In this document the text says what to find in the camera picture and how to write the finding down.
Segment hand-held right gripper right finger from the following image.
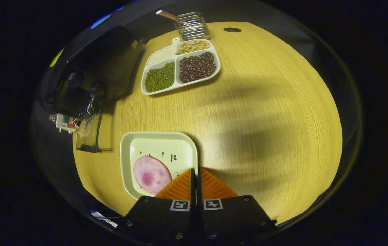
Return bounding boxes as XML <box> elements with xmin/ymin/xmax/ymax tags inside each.
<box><xmin>197</xmin><ymin>167</ymin><xmax>278</xmax><ymax>246</ymax></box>

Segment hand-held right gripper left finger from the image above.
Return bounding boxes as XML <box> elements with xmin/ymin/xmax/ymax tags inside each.
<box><xmin>124</xmin><ymin>168</ymin><xmax>197</xmax><ymax>246</ymax></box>

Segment pink ham slice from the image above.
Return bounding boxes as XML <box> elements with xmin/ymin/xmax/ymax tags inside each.
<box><xmin>133</xmin><ymin>155</ymin><xmax>173</xmax><ymax>195</ymax></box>

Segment cream square plate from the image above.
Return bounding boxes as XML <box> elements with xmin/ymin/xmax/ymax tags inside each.
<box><xmin>120</xmin><ymin>131</ymin><xmax>198</xmax><ymax>200</ymax></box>

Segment black electric oven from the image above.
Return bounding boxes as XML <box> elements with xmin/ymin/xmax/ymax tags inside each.
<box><xmin>43</xmin><ymin>25</ymin><xmax>146</xmax><ymax>153</ymax></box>

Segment small white labelled bottle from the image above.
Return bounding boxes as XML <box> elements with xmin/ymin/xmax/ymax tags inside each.
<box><xmin>49</xmin><ymin>113</ymin><xmax>78</xmax><ymax>134</ymax></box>

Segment green mung beans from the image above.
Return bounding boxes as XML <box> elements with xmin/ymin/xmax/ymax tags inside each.
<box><xmin>144</xmin><ymin>61</ymin><xmax>175</xmax><ymax>93</ymax></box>

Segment red beans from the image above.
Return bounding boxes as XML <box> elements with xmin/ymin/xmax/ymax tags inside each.
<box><xmin>179</xmin><ymin>51</ymin><xmax>217</xmax><ymax>84</ymax></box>

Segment white divided plate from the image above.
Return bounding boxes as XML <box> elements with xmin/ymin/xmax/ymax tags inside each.
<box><xmin>141</xmin><ymin>37</ymin><xmax>221</xmax><ymax>96</ymax></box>

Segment yellow soybeans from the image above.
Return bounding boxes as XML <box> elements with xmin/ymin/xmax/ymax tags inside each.
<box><xmin>176</xmin><ymin>40</ymin><xmax>211</xmax><ymax>55</ymax></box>

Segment metal wire holder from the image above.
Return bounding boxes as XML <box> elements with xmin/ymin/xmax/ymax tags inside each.
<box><xmin>175</xmin><ymin>12</ymin><xmax>210</xmax><ymax>41</ymax></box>

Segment brown handled utensil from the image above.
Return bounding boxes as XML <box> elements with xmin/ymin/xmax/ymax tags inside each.
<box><xmin>156</xmin><ymin>10</ymin><xmax>181</xmax><ymax>24</ymax></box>

